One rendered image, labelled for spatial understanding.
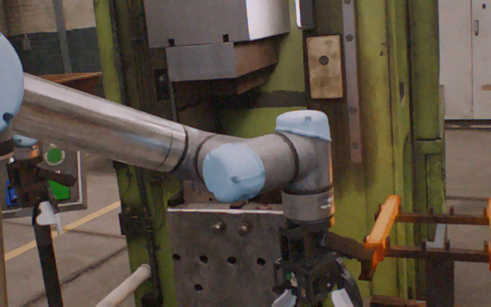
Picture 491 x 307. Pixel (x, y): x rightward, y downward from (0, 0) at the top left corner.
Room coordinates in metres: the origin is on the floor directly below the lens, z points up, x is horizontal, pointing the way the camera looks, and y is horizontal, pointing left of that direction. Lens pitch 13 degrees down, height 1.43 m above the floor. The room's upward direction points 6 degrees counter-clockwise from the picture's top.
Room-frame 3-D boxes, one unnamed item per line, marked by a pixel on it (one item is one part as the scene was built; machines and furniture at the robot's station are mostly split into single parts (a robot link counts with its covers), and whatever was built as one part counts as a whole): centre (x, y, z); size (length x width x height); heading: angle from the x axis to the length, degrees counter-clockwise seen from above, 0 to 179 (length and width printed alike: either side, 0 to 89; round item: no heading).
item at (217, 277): (1.83, -0.03, 0.69); 0.56 x 0.38 x 0.45; 160
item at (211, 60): (1.84, 0.03, 1.32); 0.42 x 0.20 x 0.10; 160
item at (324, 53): (1.65, -0.24, 1.27); 0.09 x 0.02 x 0.17; 70
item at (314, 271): (0.83, -0.08, 1.07); 0.09 x 0.08 x 0.12; 135
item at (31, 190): (1.46, 0.55, 1.07); 0.09 x 0.08 x 0.12; 135
